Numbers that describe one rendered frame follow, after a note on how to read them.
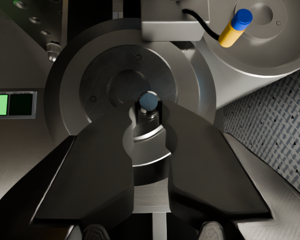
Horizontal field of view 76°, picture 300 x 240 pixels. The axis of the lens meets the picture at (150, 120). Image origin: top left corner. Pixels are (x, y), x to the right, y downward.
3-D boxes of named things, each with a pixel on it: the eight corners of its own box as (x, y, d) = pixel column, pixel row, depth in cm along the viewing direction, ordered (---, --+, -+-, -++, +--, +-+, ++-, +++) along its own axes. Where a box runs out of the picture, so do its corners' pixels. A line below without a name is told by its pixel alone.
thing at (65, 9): (71, -90, 19) (65, 91, 17) (112, 38, 43) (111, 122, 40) (66, -90, 19) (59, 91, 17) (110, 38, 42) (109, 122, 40)
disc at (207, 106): (145, -14, 18) (252, 111, 16) (145, -9, 18) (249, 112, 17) (8, 82, 16) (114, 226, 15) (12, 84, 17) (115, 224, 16)
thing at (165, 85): (130, 24, 15) (198, 91, 15) (132, 38, 17) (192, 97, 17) (57, 89, 14) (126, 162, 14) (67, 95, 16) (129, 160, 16)
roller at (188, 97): (141, 3, 17) (229, 105, 16) (144, 88, 42) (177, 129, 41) (30, 83, 16) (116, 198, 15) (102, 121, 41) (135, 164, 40)
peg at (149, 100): (133, 95, 12) (154, 86, 12) (135, 105, 14) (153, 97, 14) (142, 116, 11) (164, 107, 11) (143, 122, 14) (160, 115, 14)
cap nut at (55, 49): (57, 42, 49) (57, 59, 48) (64, 49, 52) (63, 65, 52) (43, 43, 49) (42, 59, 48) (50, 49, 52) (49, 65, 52)
